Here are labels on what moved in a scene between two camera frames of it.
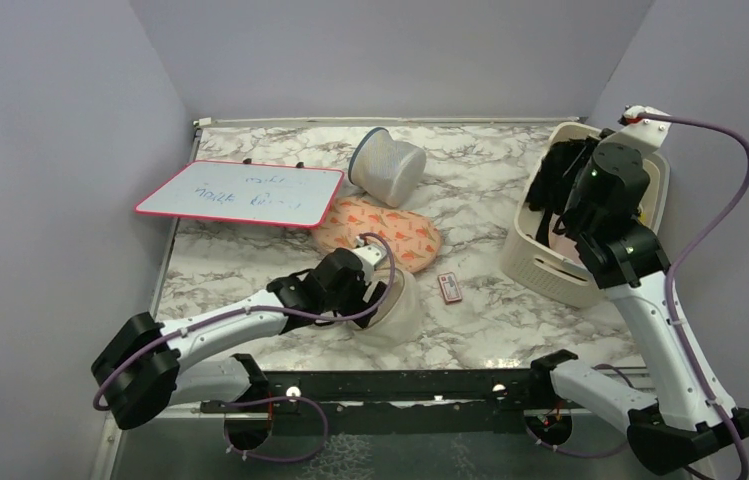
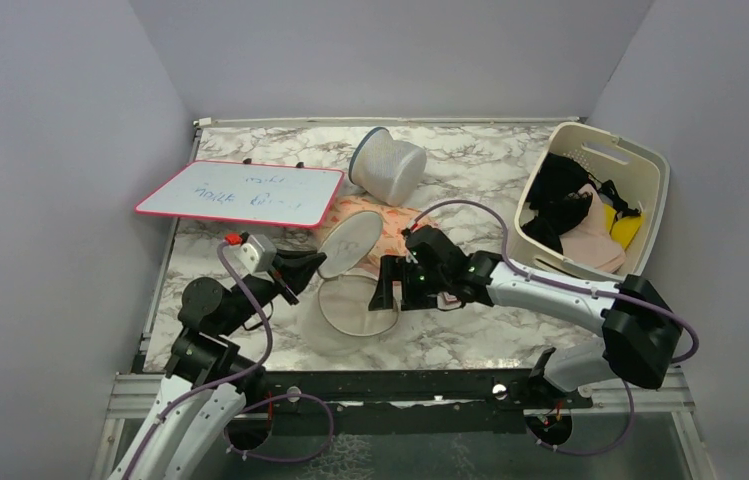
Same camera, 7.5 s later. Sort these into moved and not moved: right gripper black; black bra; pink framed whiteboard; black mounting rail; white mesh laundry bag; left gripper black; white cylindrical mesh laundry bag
Moved: black bra; right gripper black; white mesh laundry bag; left gripper black
Not moved: black mounting rail; white cylindrical mesh laundry bag; pink framed whiteboard
